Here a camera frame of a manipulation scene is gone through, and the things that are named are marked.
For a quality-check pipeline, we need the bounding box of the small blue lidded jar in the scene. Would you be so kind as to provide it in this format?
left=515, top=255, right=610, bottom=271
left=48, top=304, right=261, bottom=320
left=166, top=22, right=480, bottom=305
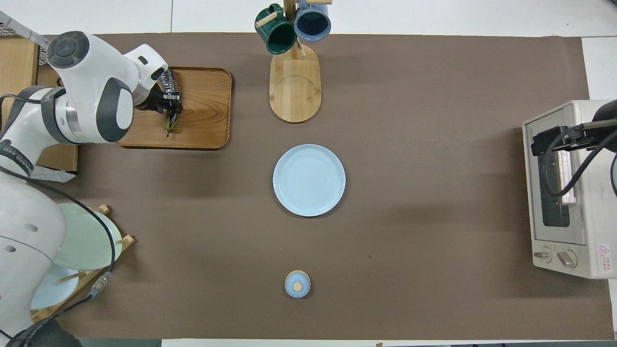
left=284, top=270, right=311, bottom=299

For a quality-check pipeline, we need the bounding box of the light blue ribbed plate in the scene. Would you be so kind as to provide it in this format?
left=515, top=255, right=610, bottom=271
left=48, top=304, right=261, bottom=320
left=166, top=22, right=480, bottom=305
left=273, top=144, right=347, bottom=217

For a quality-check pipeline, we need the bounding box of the wooden shelf with wire mesh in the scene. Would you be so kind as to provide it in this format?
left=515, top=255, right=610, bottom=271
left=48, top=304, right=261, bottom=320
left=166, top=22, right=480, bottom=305
left=0, top=11, right=80, bottom=183

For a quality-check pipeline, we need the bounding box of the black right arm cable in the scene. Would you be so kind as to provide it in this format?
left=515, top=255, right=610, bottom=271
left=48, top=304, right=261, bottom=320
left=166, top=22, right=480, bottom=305
left=540, top=137, right=617, bottom=197

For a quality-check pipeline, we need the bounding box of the blue grey mug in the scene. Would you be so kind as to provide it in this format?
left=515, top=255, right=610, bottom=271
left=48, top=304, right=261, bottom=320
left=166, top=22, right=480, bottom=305
left=294, top=0, right=332, bottom=43

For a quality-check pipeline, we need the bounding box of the dark purple eggplant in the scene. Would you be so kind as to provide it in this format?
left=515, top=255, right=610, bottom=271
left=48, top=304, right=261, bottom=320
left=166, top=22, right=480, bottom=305
left=161, top=68, right=183, bottom=137

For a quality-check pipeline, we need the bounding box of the dark green mug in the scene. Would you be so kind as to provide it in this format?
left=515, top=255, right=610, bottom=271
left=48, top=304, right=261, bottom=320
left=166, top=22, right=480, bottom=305
left=255, top=4, right=298, bottom=55

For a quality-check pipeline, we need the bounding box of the wooden serving tray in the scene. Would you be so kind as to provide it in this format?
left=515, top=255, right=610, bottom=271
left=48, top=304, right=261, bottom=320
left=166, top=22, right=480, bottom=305
left=115, top=66, right=233, bottom=150

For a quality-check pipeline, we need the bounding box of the beige toaster oven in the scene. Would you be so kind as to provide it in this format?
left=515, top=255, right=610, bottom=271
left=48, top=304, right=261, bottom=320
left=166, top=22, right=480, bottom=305
left=522, top=100, right=617, bottom=280

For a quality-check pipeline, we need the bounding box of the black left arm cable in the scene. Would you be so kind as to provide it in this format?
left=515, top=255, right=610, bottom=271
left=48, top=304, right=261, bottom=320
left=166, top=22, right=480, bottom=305
left=0, top=94, right=117, bottom=347

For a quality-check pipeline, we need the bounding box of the wooden mug tree stand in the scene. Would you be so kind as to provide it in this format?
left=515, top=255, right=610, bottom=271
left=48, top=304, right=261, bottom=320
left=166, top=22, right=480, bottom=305
left=269, top=0, right=333, bottom=124

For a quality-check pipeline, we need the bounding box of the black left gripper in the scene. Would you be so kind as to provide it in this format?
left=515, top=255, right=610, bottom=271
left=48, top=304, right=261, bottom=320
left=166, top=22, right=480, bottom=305
left=135, top=89, right=184, bottom=117

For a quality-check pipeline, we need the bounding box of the pale green plate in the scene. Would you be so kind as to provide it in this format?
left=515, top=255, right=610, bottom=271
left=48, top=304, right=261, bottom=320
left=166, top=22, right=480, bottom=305
left=54, top=203, right=123, bottom=271

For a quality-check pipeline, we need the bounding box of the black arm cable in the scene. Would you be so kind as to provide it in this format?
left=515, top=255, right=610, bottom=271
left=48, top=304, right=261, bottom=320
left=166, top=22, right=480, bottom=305
left=0, top=94, right=117, bottom=347
left=540, top=137, right=617, bottom=197

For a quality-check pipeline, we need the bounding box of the brown table mat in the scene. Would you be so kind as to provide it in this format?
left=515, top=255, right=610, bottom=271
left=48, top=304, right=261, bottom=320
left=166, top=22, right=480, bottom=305
left=29, top=33, right=615, bottom=341

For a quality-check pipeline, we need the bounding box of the red warning sticker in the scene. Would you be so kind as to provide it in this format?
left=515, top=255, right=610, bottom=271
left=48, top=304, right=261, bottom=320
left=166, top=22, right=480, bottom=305
left=597, top=243, right=612, bottom=276

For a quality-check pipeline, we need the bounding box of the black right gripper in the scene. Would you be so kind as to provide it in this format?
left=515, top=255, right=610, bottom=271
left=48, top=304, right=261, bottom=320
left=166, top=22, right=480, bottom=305
left=530, top=120, right=617, bottom=156

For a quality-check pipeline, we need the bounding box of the light blue racked plate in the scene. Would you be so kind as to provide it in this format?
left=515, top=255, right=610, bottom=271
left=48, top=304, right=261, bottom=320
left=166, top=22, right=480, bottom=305
left=30, top=276, right=80, bottom=310

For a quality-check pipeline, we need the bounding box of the wooden plate rack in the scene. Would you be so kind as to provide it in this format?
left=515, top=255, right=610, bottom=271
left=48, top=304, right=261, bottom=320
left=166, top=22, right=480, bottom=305
left=30, top=204, right=135, bottom=322

